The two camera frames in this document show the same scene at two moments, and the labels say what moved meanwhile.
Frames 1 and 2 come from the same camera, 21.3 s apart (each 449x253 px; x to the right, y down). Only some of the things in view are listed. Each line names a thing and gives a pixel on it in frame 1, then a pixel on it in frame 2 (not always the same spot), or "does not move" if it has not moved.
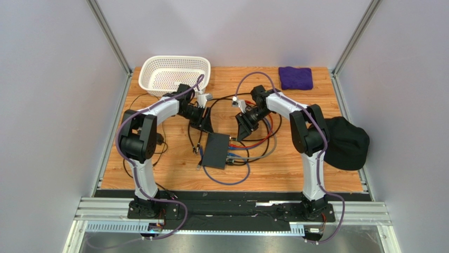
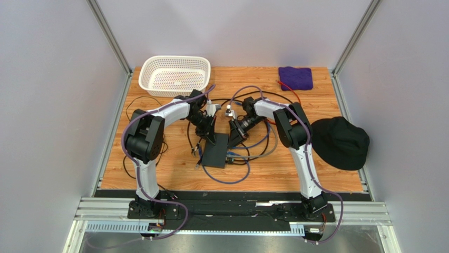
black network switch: x=216 y=150 does not move
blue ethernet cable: x=201 y=156 does not move
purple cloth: x=295 y=78 does not move
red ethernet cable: x=240 y=146 to x=293 y=90
